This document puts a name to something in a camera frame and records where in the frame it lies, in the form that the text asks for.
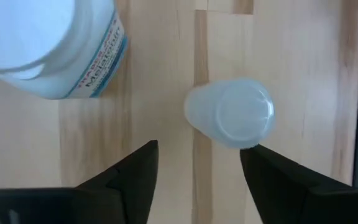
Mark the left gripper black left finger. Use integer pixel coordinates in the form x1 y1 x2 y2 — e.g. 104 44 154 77
0 139 160 224

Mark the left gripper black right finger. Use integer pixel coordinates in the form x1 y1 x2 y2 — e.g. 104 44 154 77
240 144 358 224

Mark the translucent white plastic bottle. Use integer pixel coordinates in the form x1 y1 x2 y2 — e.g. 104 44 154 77
184 77 276 149

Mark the white melatonin bottle blue label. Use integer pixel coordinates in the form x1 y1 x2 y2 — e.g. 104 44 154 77
0 0 129 100

